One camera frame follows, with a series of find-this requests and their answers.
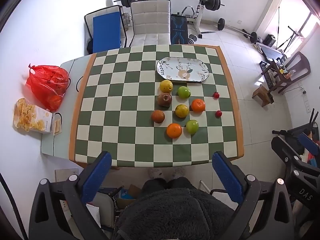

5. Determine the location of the green apple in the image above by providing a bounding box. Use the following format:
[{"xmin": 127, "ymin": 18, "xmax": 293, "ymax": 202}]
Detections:
[
  {"xmin": 185, "ymin": 120, "xmax": 199, "ymax": 134},
  {"xmin": 177, "ymin": 86, "xmax": 191, "ymax": 99}
]

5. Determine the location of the red cherry tomato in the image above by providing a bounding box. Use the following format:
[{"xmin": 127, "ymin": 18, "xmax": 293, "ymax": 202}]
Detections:
[
  {"xmin": 215, "ymin": 111, "xmax": 222, "ymax": 118},
  {"xmin": 213, "ymin": 92, "xmax": 220, "ymax": 99}
]

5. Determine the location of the orange bottom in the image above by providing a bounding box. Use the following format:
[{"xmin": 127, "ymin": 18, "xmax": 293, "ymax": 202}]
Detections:
[{"xmin": 166, "ymin": 123, "xmax": 182, "ymax": 139}]

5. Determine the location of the orange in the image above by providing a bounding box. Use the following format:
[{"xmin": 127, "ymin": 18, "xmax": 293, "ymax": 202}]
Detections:
[
  {"xmin": 191, "ymin": 99, "xmax": 206, "ymax": 113},
  {"xmin": 166, "ymin": 123, "xmax": 182, "ymax": 139}
]

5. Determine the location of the yellow lemon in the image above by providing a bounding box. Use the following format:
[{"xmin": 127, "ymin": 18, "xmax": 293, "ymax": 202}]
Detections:
[
  {"xmin": 159, "ymin": 80, "xmax": 173, "ymax": 93},
  {"xmin": 175, "ymin": 104, "xmax": 189, "ymax": 119}
]

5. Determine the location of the brown red round fruit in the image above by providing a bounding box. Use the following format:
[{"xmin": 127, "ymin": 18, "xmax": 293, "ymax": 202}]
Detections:
[{"xmin": 151, "ymin": 110, "xmax": 165, "ymax": 124}]

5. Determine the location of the dark red apple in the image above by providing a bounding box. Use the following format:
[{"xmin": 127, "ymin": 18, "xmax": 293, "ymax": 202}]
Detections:
[{"xmin": 157, "ymin": 93, "xmax": 172, "ymax": 107}]

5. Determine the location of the black fleece clothed person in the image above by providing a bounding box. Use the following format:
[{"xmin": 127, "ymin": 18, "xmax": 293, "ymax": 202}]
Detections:
[{"xmin": 112, "ymin": 168, "xmax": 234, "ymax": 239}]

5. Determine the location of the yellow snack box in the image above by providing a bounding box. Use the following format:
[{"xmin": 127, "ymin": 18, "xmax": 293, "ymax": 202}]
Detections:
[{"xmin": 13, "ymin": 98, "xmax": 53, "ymax": 133}]

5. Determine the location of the small wooden stool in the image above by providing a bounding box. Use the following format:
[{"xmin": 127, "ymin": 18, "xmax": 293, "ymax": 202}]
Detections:
[{"xmin": 252, "ymin": 85, "xmax": 274, "ymax": 107}]

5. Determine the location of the green white checkered tablecloth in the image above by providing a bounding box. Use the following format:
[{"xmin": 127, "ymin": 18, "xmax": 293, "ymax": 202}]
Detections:
[{"xmin": 68, "ymin": 45, "xmax": 244, "ymax": 167}]

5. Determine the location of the red plastic bag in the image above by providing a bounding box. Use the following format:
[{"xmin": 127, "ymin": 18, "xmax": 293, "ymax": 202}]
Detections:
[{"xmin": 26, "ymin": 65, "xmax": 69, "ymax": 112}]

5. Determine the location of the floral oval ceramic plate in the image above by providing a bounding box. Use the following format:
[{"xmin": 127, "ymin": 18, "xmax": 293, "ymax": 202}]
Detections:
[{"xmin": 156, "ymin": 57, "xmax": 209, "ymax": 83}]

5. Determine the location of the blue folded mat chair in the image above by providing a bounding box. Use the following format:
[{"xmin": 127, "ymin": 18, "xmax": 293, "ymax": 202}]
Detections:
[{"xmin": 84, "ymin": 5, "xmax": 127, "ymax": 54}]

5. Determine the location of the barbell on floor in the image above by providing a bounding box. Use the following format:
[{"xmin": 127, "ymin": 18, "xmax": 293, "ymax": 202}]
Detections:
[{"xmin": 217, "ymin": 18, "xmax": 259, "ymax": 44}]

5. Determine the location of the black blue exercise board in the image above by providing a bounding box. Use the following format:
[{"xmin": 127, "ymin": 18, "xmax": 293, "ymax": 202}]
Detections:
[{"xmin": 170, "ymin": 14, "xmax": 188, "ymax": 44}]

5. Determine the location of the white padded chair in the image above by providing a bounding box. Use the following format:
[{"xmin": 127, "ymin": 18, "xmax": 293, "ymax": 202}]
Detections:
[{"xmin": 130, "ymin": 0, "xmax": 171, "ymax": 47}]

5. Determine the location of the white weight rack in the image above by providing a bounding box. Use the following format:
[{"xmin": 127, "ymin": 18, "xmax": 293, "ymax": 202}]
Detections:
[{"xmin": 182, "ymin": 0, "xmax": 221, "ymax": 38}]

